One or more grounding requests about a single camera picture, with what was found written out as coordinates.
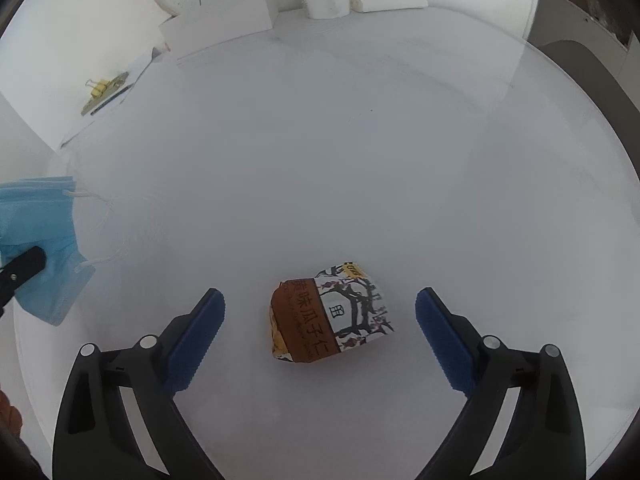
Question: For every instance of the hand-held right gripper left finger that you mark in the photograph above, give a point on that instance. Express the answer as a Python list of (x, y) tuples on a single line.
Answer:
[(192, 340)]

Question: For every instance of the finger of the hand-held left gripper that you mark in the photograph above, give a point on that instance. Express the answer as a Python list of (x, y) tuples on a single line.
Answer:
[(22, 267)]

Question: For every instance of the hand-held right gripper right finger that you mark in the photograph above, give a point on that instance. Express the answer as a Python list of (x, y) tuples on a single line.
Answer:
[(447, 345)]

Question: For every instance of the blue face mask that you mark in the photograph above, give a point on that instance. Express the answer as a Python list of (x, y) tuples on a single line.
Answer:
[(45, 215)]

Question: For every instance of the brown white snack packet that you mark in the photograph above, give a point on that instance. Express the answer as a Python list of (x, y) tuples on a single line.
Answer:
[(300, 325)]

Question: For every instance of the white paper sheets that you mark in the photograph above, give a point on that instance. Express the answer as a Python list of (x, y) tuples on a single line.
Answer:
[(55, 110)]

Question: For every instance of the black pen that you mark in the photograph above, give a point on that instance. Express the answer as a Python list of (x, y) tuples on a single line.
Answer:
[(112, 99)]

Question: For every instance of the yellow binder clip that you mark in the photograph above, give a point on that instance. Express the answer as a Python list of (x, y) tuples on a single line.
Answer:
[(100, 88)]

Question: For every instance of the white rolled cloth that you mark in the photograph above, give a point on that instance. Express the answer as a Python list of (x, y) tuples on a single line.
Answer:
[(390, 2)]

